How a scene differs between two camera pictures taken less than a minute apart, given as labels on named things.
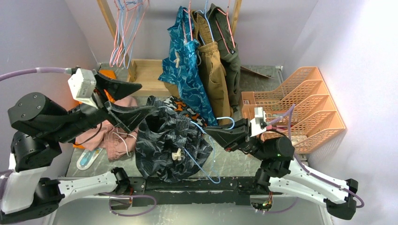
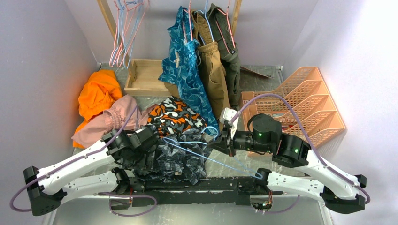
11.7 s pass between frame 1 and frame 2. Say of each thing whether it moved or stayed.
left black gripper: moved
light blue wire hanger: moved
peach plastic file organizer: stayed
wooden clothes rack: stayed
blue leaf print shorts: stayed
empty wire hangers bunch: stayed
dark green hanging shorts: stayed
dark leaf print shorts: moved
